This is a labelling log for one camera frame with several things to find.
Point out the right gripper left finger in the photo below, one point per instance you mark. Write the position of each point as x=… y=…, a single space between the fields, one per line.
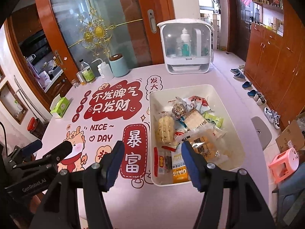
x=59 y=207

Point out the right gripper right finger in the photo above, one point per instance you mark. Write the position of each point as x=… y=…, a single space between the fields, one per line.
x=247 y=207

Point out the egg yolk pastry bag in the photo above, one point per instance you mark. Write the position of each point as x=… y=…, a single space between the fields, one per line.
x=208 y=141

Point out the orange oats bar packet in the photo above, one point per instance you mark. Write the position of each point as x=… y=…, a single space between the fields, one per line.
x=179 y=170

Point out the green small snack packet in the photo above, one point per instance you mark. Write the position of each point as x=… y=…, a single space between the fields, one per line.
x=217 y=121

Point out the dark seaweed snack packet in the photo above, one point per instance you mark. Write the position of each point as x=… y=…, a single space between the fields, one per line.
x=164 y=161

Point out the toast bread packet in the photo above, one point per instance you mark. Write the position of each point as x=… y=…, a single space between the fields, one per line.
x=194 y=119

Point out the yellow puff snack bag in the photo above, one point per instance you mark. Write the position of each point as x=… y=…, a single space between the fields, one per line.
x=165 y=130

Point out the red white candy packet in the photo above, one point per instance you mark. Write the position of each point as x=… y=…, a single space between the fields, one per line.
x=198 y=103

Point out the mixed nuts packet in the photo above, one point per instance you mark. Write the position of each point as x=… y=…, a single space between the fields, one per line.
x=178 y=110

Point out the red date snack packet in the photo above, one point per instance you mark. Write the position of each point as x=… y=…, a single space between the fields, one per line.
x=173 y=144

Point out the pink plastic stool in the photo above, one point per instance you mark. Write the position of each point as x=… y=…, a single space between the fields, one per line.
x=284 y=165

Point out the grey round stool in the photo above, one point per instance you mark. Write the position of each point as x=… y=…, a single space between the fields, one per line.
x=262 y=131

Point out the green tissue box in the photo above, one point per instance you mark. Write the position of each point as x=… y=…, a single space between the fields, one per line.
x=58 y=106

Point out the cardboard box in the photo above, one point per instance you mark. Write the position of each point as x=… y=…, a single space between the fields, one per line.
x=292 y=136

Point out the small glass cup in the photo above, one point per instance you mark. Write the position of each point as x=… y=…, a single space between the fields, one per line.
x=75 y=83

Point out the small orange-bottom jar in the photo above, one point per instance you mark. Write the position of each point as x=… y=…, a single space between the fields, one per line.
x=81 y=78

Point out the clear bottle green label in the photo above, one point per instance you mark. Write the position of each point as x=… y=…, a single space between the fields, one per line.
x=87 y=71

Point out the white squeeze bottle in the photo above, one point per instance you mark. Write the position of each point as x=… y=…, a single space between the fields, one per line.
x=102 y=69

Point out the white plastic storage bin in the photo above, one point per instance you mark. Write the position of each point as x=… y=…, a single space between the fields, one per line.
x=161 y=103

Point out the teal canister brown lid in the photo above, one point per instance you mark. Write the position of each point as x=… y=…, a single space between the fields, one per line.
x=118 y=65

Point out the white countertop sterilizer cabinet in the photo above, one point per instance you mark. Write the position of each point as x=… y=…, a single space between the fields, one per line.
x=186 y=45

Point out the wooden cabinet wall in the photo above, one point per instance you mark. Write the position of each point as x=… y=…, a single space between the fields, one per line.
x=275 y=65

